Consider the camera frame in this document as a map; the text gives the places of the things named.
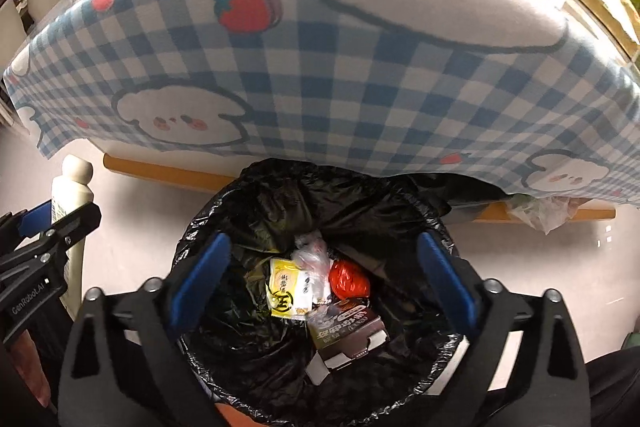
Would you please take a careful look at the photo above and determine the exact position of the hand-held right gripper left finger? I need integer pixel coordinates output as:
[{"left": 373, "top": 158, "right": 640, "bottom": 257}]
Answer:
[{"left": 57, "top": 231, "right": 233, "bottom": 427}]

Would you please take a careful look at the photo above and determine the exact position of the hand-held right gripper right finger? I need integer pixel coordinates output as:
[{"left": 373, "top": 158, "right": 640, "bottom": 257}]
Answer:
[{"left": 416, "top": 229, "right": 591, "bottom": 427}]

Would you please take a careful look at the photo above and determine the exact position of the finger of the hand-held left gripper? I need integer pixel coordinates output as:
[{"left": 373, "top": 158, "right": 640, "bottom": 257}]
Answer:
[
  {"left": 30, "top": 202, "right": 102, "bottom": 258},
  {"left": 0, "top": 201, "right": 52, "bottom": 240}
]

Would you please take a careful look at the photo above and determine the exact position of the white plastic bottle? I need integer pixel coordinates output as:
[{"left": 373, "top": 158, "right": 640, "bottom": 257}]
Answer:
[{"left": 50, "top": 155, "right": 96, "bottom": 313}]

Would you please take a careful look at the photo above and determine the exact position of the trash bin with black bag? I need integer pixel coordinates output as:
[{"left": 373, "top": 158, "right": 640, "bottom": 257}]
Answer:
[{"left": 170, "top": 159, "right": 473, "bottom": 425}]

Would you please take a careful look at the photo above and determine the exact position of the person's left hand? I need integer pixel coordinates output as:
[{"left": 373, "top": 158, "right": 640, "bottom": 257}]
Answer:
[{"left": 12, "top": 332, "right": 53, "bottom": 405}]

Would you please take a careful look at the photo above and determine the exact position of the yellow snack packet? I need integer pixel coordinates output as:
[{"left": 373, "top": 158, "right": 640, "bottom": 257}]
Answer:
[{"left": 267, "top": 257, "right": 313, "bottom": 320}]

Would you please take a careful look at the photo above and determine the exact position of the red crumpled wrapper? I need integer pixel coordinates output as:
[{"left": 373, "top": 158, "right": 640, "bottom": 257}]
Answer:
[{"left": 329, "top": 259, "right": 371, "bottom": 300}]

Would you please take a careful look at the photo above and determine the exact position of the brown cardboard box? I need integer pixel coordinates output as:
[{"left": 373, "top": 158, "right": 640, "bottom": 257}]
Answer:
[{"left": 305, "top": 299, "right": 388, "bottom": 385}]

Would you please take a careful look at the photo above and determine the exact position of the crumpled clear plastic wrapper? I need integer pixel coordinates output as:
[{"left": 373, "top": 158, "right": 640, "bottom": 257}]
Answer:
[{"left": 292, "top": 231, "right": 333, "bottom": 303}]

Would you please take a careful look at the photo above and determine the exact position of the clear plastic bag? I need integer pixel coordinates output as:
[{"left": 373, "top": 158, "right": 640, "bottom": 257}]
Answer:
[{"left": 505, "top": 194, "right": 581, "bottom": 235}]

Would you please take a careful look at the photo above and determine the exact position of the person's dark clothing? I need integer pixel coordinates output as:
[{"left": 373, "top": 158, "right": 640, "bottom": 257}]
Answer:
[{"left": 585, "top": 347, "right": 640, "bottom": 427}]

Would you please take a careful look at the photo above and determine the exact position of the blue checked printed tablecloth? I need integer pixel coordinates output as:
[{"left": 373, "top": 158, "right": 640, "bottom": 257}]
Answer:
[{"left": 0, "top": 0, "right": 640, "bottom": 210}]

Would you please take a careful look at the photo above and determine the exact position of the gold foil packet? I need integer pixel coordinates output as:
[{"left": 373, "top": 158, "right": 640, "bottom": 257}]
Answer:
[{"left": 570, "top": 0, "right": 640, "bottom": 58}]

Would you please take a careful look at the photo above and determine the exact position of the wooden table frame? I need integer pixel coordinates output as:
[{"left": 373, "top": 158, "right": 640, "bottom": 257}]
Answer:
[{"left": 103, "top": 154, "right": 616, "bottom": 223}]

